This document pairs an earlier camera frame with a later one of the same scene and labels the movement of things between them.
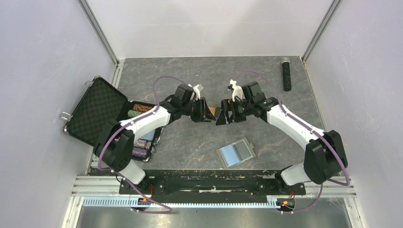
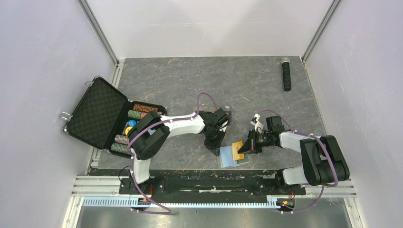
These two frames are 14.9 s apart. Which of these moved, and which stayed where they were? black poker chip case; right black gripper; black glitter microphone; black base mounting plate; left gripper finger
Moved: right black gripper; left gripper finger
Stayed: black poker chip case; black base mounting plate; black glitter microphone
